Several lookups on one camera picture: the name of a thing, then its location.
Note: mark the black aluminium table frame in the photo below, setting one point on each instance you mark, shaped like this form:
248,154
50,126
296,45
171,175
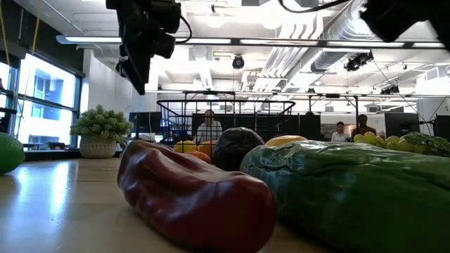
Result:
52,154

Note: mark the green potted plant white pot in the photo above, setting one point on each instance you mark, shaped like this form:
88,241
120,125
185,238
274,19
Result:
98,145

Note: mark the dark passion fruit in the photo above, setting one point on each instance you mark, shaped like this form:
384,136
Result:
236,147

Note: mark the person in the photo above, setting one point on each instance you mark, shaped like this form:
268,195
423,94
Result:
339,133
363,128
208,131

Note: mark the long dark red pepper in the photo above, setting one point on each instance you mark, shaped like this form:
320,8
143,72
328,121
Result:
197,196

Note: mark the black background rig frame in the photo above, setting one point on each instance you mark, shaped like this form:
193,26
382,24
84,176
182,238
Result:
356,112

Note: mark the overhead beam with lights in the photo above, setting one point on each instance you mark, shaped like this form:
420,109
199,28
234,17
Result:
281,43

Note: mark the black overhead camera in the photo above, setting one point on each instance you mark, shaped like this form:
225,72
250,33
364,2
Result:
238,62

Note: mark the green grape bunch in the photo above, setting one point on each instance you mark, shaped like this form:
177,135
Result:
393,143

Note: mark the black monitor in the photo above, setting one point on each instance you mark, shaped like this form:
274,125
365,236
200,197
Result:
400,124
443,126
144,123

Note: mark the large black ceiling spotlight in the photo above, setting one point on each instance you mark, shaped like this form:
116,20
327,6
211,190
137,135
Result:
358,61

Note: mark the black stand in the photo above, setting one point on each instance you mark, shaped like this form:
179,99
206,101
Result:
7,111

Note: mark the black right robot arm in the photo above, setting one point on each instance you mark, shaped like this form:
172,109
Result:
443,31

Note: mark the small black ceiling spotlight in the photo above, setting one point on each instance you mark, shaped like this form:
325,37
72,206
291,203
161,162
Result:
390,90

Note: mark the white globe ceiling lamp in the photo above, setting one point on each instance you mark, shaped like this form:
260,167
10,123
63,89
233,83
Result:
215,17

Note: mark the green cucumber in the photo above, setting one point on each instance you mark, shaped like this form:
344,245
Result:
351,189

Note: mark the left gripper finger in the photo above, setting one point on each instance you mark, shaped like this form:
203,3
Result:
137,74

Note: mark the green lime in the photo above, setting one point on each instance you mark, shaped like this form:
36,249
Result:
10,154

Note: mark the small orange tangerine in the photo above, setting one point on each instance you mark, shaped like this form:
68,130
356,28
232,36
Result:
200,156

